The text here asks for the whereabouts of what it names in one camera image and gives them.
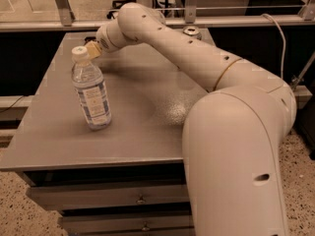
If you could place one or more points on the lower grey drawer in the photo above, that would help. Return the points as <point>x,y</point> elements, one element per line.
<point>138,222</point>

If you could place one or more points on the metal window railing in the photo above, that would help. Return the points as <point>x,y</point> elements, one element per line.
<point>35,15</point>

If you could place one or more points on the grey drawer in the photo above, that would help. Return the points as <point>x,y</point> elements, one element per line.
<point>116,194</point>
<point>138,222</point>

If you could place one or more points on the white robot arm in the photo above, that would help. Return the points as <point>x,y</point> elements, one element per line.
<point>231,136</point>

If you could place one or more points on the grey drawer cabinet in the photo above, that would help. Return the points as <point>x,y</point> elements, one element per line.
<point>119,172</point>

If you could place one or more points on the clear plastic water bottle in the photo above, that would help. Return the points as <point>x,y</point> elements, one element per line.
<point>90,87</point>

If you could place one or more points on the green white soda can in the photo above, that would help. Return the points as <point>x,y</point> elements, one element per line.
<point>193,32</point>

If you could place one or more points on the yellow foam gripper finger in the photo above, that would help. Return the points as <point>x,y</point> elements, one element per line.
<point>93,49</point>

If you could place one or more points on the upper grey drawer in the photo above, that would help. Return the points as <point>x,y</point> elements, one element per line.
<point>116,194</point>

